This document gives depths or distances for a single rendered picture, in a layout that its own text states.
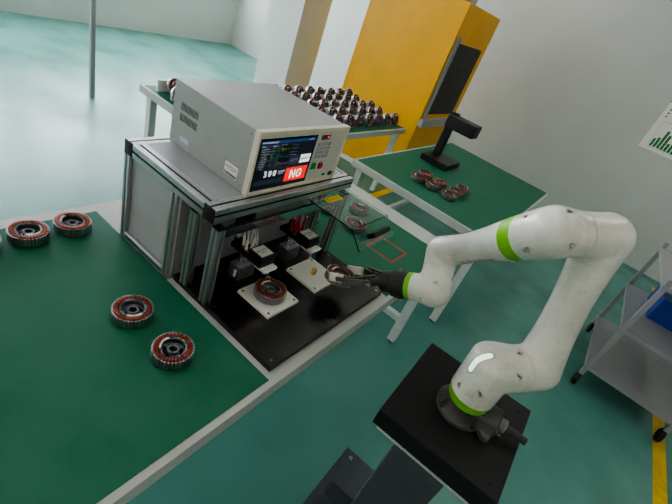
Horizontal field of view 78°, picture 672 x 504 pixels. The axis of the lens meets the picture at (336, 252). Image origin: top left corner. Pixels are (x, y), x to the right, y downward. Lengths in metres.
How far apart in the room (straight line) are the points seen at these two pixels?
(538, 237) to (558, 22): 5.50
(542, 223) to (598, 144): 5.27
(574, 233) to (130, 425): 1.08
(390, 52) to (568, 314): 4.18
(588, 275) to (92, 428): 1.20
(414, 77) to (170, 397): 4.25
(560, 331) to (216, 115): 1.12
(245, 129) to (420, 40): 3.81
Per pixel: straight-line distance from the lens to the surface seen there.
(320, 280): 1.58
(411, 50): 4.92
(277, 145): 1.25
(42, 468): 1.10
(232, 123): 1.27
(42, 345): 1.29
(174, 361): 1.20
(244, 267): 1.46
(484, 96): 6.52
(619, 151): 6.25
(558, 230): 1.00
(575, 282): 1.17
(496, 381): 1.16
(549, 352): 1.25
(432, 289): 1.30
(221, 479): 1.92
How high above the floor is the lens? 1.71
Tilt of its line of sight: 32 degrees down
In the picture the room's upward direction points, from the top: 22 degrees clockwise
